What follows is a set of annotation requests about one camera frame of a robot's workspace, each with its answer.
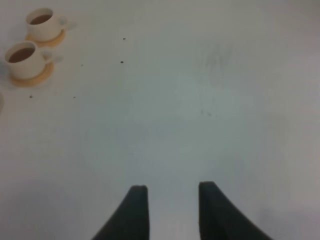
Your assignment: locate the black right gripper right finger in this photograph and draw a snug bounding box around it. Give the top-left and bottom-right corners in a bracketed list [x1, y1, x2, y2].
[198, 181, 270, 240]

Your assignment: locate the orange coaster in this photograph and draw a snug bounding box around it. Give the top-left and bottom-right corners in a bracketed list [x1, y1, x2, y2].
[24, 30, 66, 48]
[9, 63, 55, 88]

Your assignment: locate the near orange coaster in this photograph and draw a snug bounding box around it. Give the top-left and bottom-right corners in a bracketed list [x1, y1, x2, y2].
[9, 63, 55, 88]

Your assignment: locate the far orange coaster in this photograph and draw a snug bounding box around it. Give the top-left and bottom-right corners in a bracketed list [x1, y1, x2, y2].
[24, 30, 66, 48]

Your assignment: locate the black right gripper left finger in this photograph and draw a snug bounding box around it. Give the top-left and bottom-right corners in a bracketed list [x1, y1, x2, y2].
[93, 185, 150, 240]

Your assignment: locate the near white teacup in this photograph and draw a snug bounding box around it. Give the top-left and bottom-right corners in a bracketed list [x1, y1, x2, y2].
[4, 41, 55, 80]

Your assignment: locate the far white teacup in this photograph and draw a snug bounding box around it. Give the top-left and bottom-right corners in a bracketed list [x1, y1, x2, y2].
[25, 8, 69, 42]

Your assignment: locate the white teacup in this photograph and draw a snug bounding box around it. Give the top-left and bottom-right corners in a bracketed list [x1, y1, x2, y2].
[25, 8, 69, 42]
[4, 41, 55, 80]

